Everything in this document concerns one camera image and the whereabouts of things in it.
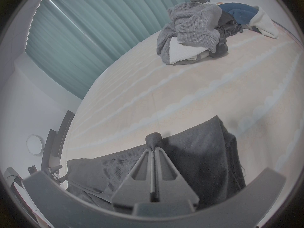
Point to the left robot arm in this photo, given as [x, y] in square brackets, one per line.
[55, 168]

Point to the pile of clothes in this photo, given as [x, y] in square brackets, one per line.
[194, 27]

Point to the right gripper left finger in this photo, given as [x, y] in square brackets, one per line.
[128, 195]

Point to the black T-shirt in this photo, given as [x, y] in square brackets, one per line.
[201, 163]

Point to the white printed pillow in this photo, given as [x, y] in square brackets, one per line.
[213, 2]

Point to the bed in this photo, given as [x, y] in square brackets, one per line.
[190, 91]

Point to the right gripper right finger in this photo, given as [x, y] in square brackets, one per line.
[178, 195]

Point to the blue-green curtain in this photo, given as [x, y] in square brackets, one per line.
[66, 56]
[118, 13]

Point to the round white mirror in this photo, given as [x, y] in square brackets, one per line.
[34, 144]

